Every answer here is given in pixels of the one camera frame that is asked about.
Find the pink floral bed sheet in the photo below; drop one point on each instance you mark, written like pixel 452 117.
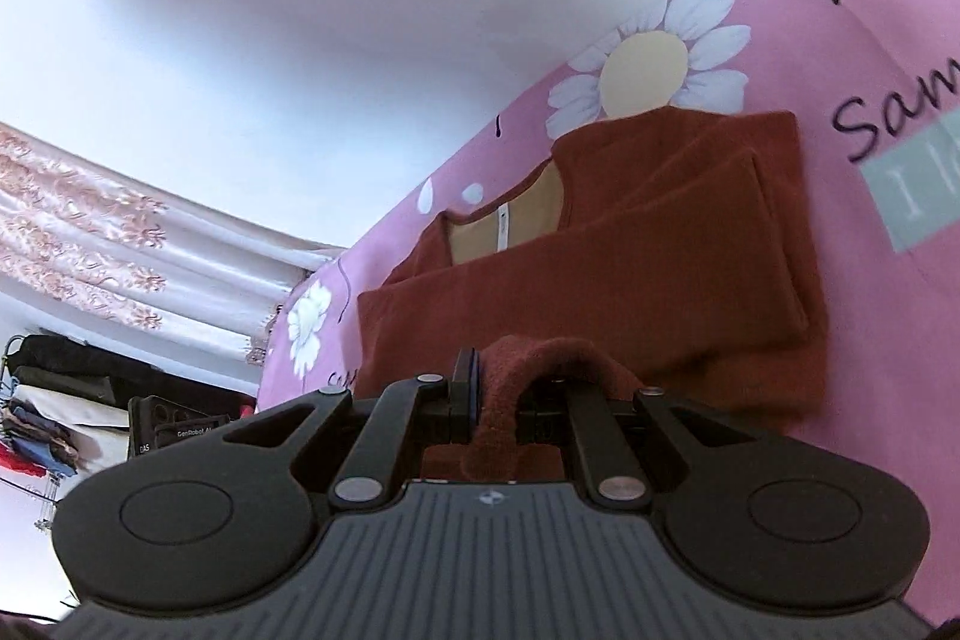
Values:
pixel 874 87

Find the clothes rack with garments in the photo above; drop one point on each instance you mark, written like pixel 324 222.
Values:
pixel 59 425

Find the black bag on rack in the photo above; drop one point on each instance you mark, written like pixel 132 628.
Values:
pixel 161 408

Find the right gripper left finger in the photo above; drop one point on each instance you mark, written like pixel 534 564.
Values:
pixel 225 516

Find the rust red sweater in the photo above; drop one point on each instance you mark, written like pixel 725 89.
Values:
pixel 671 248

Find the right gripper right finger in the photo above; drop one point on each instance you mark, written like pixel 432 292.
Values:
pixel 762 518

